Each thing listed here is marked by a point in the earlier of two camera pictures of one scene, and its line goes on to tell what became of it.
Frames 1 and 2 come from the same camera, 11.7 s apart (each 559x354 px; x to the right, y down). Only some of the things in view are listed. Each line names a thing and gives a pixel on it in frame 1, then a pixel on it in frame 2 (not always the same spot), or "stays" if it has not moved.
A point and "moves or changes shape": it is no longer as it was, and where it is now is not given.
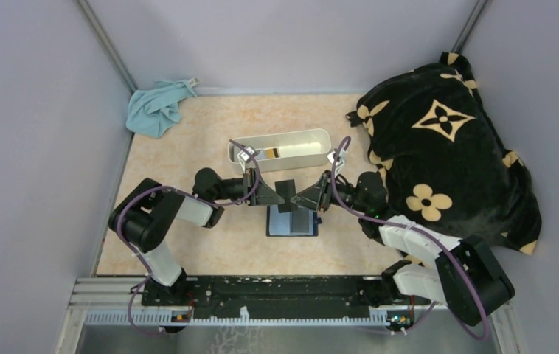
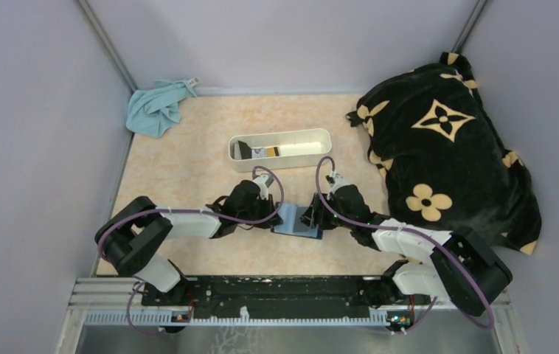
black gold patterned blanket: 443,160 stays
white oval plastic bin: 294,149 stays
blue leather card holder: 301,222 stays
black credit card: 287,190 moves or changes shape
